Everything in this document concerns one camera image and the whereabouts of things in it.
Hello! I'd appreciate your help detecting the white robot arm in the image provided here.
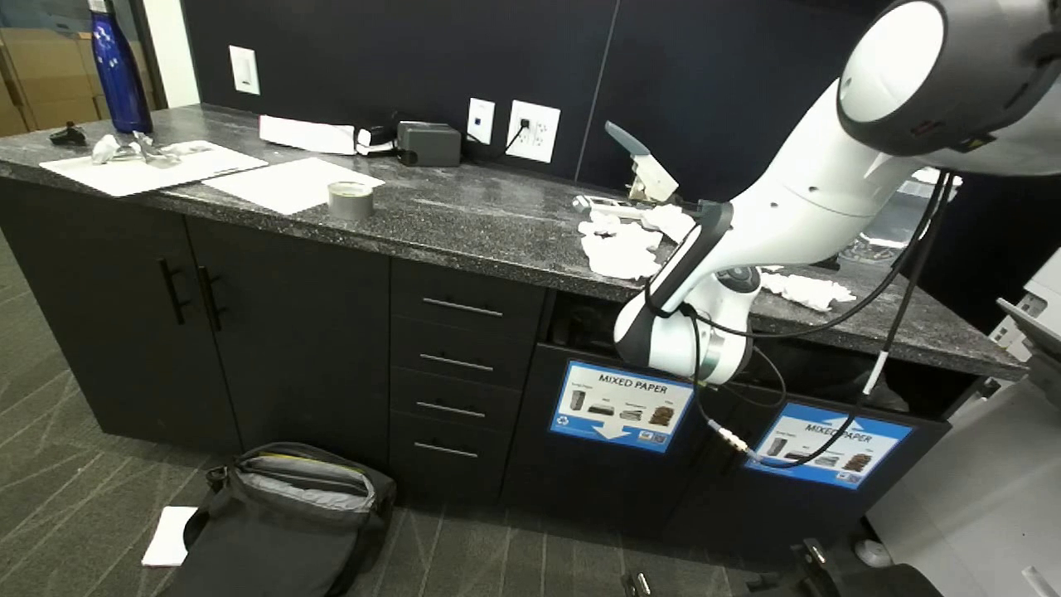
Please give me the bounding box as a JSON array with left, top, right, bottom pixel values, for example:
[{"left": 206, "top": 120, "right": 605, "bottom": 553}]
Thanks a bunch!
[{"left": 613, "top": 0, "right": 1061, "bottom": 383}]

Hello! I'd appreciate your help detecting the black cabinet with drawers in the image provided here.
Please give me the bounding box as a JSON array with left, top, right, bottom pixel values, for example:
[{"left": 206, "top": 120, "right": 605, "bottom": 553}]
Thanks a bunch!
[{"left": 0, "top": 182, "right": 945, "bottom": 557}]

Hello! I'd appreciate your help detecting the left mixed paper sign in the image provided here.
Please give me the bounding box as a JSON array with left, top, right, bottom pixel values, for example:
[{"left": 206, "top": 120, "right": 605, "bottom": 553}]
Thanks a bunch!
[{"left": 549, "top": 358, "right": 694, "bottom": 453}]

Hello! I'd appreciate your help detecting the mixed paper sign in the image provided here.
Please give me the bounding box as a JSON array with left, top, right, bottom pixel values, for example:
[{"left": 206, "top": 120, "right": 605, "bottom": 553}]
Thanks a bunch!
[
  {"left": 746, "top": 401, "right": 912, "bottom": 491},
  {"left": 549, "top": 358, "right": 694, "bottom": 453}
]

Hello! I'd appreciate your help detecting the black power adapter box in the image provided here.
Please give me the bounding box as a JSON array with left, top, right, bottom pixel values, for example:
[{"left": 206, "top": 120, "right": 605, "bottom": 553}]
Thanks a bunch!
[{"left": 399, "top": 120, "right": 460, "bottom": 165}]

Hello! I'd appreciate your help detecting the grey tape roll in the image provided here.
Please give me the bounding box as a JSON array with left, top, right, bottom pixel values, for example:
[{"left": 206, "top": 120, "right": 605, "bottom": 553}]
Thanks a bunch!
[{"left": 327, "top": 177, "right": 370, "bottom": 213}]

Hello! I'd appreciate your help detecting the white paper sheet right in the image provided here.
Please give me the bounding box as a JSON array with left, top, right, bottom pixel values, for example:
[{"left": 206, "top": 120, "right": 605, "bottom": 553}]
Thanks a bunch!
[{"left": 209, "top": 156, "right": 377, "bottom": 215}]

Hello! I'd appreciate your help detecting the white paper sheet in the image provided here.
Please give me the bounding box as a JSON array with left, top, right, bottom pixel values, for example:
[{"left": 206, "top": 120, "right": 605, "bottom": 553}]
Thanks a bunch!
[
  {"left": 209, "top": 156, "right": 377, "bottom": 215},
  {"left": 43, "top": 140, "right": 258, "bottom": 200}
]

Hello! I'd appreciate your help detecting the white long box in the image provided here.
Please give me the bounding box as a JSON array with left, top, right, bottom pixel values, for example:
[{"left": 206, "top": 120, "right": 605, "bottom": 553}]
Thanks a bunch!
[{"left": 258, "top": 116, "right": 370, "bottom": 156}]

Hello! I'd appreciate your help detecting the right mixed paper sign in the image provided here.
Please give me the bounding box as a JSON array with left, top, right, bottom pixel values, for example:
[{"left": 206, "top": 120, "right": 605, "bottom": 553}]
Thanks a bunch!
[{"left": 746, "top": 401, "right": 912, "bottom": 491}]

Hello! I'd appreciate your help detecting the black grey backpack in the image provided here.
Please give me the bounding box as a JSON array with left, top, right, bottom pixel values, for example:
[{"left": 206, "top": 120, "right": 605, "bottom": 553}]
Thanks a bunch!
[{"left": 167, "top": 441, "right": 399, "bottom": 597}]

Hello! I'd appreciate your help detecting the white paper sheet left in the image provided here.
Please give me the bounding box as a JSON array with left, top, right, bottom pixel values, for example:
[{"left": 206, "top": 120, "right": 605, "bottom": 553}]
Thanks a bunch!
[{"left": 43, "top": 140, "right": 258, "bottom": 200}]

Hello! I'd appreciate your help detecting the white paper on floor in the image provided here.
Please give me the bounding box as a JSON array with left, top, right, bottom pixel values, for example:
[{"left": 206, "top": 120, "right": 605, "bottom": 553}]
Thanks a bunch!
[{"left": 142, "top": 504, "right": 191, "bottom": 567}]

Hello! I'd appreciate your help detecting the crumpled foil wrapper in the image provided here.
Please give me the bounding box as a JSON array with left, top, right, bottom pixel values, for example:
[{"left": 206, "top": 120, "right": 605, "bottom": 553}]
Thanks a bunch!
[{"left": 88, "top": 132, "right": 161, "bottom": 165}]

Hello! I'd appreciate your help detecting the blue water bottle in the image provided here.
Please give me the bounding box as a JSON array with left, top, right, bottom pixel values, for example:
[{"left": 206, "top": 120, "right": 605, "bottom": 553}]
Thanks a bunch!
[{"left": 86, "top": 0, "right": 153, "bottom": 134}]

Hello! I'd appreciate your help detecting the white wall outlet plate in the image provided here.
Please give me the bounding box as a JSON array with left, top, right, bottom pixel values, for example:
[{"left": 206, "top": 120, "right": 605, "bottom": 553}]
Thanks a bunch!
[{"left": 504, "top": 98, "right": 560, "bottom": 162}]

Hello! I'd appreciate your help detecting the small white switch plate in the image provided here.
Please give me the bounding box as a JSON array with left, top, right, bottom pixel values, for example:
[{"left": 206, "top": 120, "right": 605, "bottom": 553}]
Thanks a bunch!
[{"left": 464, "top": 96, "right": 494, "bottom": 142}]

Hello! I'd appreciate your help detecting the white light switch plate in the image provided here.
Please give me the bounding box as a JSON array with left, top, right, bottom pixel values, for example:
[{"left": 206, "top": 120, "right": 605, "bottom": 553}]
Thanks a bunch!
[{"left": 227, "top": 46, "right": 261, "bottom": 96}]

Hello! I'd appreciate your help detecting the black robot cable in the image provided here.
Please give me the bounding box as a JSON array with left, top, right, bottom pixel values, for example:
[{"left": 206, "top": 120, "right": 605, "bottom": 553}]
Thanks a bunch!
[{"left": 688, "top": 162, "right": 957, "bottom": 473}]

